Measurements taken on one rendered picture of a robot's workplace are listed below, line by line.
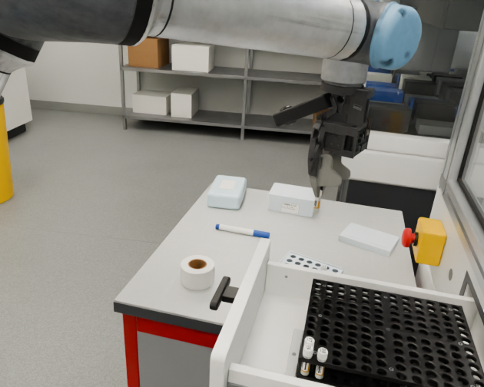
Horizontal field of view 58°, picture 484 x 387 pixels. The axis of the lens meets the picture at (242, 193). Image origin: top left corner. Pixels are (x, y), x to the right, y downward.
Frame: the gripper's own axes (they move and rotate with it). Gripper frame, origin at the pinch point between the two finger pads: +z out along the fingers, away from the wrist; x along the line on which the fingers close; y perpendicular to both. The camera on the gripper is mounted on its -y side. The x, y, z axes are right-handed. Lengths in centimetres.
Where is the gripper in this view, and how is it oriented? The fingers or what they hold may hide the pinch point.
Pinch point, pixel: (316, 188)
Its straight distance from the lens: 84.7
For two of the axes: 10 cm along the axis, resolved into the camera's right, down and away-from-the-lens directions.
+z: -0.6, 9.1, 4.1
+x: 5.5, -3.1, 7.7
